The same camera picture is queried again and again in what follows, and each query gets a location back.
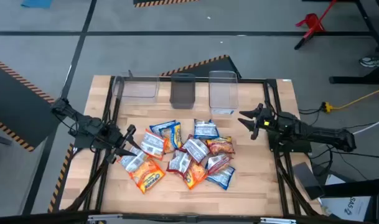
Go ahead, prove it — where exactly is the large black hazard-edged mat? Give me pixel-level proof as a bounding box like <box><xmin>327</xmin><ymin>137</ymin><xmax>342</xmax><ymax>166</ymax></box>
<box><xmin>0</xmin><ymin>55</ymin><xmax>61</xmax><ymax>152</ymax></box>

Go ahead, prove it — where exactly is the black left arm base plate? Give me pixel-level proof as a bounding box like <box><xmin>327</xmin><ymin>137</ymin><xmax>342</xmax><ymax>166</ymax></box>
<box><xmin>73</xmin><ymin>135</ymin><xmax>95</xmax><ymax>149</ymax></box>

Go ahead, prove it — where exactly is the black stand bar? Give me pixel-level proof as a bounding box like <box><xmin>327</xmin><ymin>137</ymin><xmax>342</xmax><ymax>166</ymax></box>
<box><xmin>321</xmin><ymin>177</ymin><xmax>379</xmax><ymax>224</ymax></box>

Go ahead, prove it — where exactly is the clear plastic bin with label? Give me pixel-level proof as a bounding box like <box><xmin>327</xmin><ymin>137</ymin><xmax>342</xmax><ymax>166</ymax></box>
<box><xmin>208</xmin><ymin>70</ymin><xmax>240</xmax><ymax>115</ymax></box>

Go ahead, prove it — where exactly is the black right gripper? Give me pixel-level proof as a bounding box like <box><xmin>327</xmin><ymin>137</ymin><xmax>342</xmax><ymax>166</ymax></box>
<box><xmin>237</xmin><ymin>103</ymin><xmax>283</xmax><ymax>141</ymax></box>

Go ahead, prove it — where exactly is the person's shoe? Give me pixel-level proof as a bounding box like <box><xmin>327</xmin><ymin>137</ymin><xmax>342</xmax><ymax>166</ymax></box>
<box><xmin>358</xmin><ymin>55</ymin><xmax>379</xmax><ymax>68</ymax></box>

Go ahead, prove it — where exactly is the small black hazard-edged mat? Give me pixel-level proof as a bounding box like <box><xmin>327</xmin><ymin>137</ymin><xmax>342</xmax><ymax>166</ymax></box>
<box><xmin>133</xmin><ymin>0</ymin><xmax>201</xmax><ymax>8</ymax></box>

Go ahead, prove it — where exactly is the wide clear plastic bin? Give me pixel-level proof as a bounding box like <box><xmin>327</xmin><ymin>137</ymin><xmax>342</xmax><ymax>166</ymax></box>
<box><xmin>111</xmin><ymin>70</ymin><xmax>161</xmax><ymax>104</ymax></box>

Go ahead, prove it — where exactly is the blue floor mat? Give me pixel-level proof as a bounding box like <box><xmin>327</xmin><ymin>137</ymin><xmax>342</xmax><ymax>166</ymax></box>
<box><xmin>20</xmin><ymin>0</ymin><xmax>54</xmax><ymax>9</ymax></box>

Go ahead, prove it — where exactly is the black hazard-edged wedge mat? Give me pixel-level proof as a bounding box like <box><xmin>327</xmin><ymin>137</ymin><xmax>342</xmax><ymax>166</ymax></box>
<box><xmin>159</xmin><ymin>54</ymin><xmax>242</xmax><ymax>80</ymax></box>

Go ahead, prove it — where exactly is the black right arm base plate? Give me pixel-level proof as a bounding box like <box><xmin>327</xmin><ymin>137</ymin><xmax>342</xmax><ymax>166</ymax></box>
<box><xmin>268</xmin><ymin>136</ymin><xmax>313</xmax><ymax>154</ymax></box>

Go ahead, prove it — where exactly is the white printed box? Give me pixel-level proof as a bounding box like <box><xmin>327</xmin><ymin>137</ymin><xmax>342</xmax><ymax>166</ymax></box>
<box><xmin>319</xmin><ymin>174</ymin><xmax>372</xmax><ymax>222</ymax></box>

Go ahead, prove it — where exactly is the black desk leg frame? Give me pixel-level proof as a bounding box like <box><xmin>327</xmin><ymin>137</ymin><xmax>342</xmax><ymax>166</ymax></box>
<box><xmin>328</xmin><ymin>0</ymin><xmax>379</xmax><ymax>85</ymax></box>

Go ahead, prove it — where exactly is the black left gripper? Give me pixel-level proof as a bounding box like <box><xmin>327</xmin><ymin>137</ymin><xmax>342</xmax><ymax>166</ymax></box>
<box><xmin>97</xmin><ymin>123</ymin><xmax>143</xmax><ymax>165</ymax></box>

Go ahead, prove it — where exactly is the dark grey flat panel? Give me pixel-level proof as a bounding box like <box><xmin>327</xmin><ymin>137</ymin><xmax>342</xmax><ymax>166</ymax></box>
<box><xmin>293</xmin><ymin>161</ymin><xmax>325</xmax><ymax>200</ymax></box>

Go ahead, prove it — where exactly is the red metal stand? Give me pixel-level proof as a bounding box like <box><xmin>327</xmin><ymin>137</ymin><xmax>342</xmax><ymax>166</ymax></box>
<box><xmin>294</xmin><ymin>0</ymin><xmax>338</xmax><ymax>40</ymax></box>

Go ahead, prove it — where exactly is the black yellow hazard tape strip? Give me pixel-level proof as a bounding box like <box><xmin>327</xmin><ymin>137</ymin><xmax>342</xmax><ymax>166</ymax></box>
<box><xmin>47</xmin><ymin>142</ymin><xmax>75</xmax><ymax>214</ymax></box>

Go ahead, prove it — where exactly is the silver metal bracket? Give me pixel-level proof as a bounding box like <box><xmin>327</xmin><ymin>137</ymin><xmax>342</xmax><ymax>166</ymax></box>
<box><xmin>87</xmin><ymin>213</ymin><xmax>123</xmax><ymax>223</ymax></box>
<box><xmin>260</xmin><ymin>217</ymin><xmax>297</xmax><ymax>224</ymax></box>

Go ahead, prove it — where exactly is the black floor cable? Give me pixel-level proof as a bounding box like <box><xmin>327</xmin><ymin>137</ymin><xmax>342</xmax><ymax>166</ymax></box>
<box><xmin>344</xmin><ymin>121</ymin><xmax>379</xmax><ymax>129</ymax></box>
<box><xmin>330</xmin><ymin>151</ymin><xmax>379</xmax><ymax>159</ymax></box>

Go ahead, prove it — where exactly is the smoked dark plastic bin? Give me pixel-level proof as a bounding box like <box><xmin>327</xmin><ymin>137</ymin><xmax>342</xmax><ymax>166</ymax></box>
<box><xmin>169</xmin><ymin>72</ymin><xmax>197</xmax><ymax>110</ymax></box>

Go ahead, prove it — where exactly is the yellow extension cable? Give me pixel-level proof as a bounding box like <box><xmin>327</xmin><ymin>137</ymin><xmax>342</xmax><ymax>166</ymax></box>
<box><xmin>321</xmin><ymin>84</ymin><xmax>379</xmax><ymax>113</ymax></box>

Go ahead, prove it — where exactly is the red roast beef noodle pack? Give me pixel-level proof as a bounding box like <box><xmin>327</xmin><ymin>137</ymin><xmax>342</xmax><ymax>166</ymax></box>
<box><xmin>179</xmin><ymin>134</ymin><xmax>210</xmax><ymax>164</ymax></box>
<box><xmin>166</xmin><ymin>149</ymin><xmax>193</xmax><ymax>179</ymax></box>
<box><xmin>205</xmin><ymin>153</ymin><xmax>233</xmax><ymax>175</ymax></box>
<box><xmin>205</xmin><ymin>136</ymin><xmax>236</xmax><ymax>156</ymax></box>

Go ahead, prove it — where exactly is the white cable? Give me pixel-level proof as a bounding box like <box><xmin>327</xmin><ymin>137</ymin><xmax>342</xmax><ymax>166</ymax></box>
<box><xmin>352</xmin><ymin>116</ymin><xmax>379</xmax><ymax>135</ymax></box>

